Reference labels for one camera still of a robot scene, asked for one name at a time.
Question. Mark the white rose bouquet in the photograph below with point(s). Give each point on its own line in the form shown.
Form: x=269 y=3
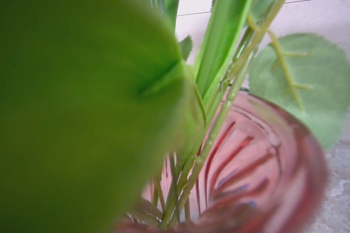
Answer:
x=93 y=95

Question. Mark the light blue carnation stem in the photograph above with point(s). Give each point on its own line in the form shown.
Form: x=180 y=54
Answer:
x=188 y=162

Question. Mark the dark red glass vase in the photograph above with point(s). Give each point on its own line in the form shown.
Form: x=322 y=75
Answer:
x=266 y=173

